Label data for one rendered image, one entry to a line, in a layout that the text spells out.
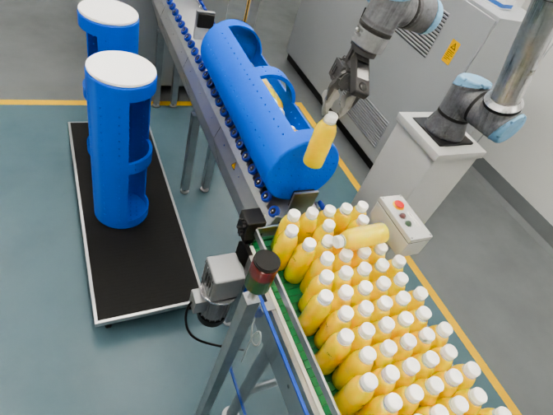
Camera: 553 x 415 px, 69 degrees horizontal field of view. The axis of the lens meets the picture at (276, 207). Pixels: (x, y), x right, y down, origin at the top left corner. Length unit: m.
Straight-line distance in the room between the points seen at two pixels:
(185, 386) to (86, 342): 0.51
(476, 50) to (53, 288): 2.74
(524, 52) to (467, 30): 1.27
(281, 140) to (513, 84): 0.91
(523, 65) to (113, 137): 1.64
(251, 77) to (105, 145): 0.74
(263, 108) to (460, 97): 0.89
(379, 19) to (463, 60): 1.88
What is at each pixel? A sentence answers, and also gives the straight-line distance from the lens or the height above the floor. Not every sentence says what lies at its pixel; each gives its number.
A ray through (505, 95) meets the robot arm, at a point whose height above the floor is 1.43.
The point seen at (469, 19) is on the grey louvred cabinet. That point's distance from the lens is 2.97.
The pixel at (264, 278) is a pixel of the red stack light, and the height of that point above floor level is 1.23.
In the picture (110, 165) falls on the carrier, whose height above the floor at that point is 0.61.
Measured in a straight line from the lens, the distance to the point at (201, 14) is 2.42.
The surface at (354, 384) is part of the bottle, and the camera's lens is 1.09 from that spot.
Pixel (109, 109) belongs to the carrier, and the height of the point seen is 0.91.
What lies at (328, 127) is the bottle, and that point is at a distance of 1.20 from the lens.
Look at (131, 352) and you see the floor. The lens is 2.15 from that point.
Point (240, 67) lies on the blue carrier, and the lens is 1.70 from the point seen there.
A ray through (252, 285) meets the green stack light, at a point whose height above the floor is 1.19.
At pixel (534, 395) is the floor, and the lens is 3.01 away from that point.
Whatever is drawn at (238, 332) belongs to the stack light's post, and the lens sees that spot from 1.16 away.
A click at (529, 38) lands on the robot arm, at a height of 1.64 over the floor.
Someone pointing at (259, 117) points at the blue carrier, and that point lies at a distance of 1.48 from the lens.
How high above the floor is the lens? 1.97
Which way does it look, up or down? 44 degrees down
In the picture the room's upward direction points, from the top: 21 degrees clockwise
